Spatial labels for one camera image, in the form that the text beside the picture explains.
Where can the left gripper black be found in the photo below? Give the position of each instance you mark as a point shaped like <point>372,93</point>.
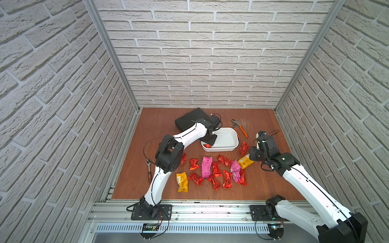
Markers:
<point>211,138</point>

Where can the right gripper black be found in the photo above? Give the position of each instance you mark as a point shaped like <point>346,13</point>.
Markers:
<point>253,150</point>

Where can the small yellow tea bag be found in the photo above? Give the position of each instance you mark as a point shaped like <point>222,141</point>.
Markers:
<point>245,162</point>

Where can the white plastic storage box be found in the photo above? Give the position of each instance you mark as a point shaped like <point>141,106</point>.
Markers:
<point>227,140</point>

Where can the magenta tea bag packet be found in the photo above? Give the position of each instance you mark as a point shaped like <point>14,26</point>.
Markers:
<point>206,167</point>

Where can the red tea bag packet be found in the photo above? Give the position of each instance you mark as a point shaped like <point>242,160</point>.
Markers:
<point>196,178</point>

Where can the yellow tea bag packet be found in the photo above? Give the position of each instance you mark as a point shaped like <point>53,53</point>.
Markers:
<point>182,181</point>

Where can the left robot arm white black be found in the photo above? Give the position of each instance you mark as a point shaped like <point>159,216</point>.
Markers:
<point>168,158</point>

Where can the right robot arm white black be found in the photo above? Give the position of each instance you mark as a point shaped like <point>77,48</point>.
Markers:
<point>333,223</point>

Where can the black plastic tool case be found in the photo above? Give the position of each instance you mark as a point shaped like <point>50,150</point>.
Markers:
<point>188,120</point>

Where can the right controller board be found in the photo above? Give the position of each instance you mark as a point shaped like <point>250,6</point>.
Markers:
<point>276,231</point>

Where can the controller board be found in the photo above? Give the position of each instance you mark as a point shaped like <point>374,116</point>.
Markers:
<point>276,231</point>
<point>149,230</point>

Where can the left controller board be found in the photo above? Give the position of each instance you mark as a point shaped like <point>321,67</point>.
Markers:
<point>149,230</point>

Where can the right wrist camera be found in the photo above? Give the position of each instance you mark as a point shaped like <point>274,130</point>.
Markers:
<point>261,140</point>

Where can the orange handled pliers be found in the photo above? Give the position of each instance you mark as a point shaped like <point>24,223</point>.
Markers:
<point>236,125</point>

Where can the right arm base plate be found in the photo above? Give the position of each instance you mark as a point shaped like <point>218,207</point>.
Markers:
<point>258,213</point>

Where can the red handled screwdriver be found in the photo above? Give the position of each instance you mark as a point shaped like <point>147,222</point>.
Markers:
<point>149,174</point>

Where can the aluminium rail frame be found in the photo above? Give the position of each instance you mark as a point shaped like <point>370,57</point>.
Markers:
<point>188,217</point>

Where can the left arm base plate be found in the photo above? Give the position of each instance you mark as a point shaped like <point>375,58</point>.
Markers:
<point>163,211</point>

